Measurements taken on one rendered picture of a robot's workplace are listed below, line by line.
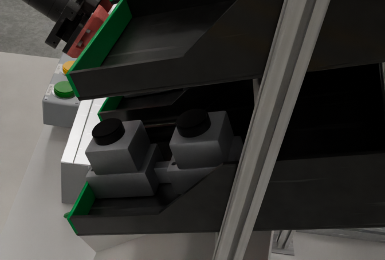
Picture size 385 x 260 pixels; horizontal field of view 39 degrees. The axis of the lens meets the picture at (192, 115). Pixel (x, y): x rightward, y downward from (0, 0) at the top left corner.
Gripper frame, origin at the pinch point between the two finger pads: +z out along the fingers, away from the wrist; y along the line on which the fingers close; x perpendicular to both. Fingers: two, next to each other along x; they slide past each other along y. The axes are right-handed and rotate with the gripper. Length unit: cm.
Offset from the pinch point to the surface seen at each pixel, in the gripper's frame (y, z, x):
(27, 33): 186, -32, 151
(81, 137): 15.1, 3.0, 31.8
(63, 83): 26.4, -4.4, 33.0
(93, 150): -18.2, 0.3, 0.3
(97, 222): -22.7, 3.8, 3.2
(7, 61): 44, -17, 51
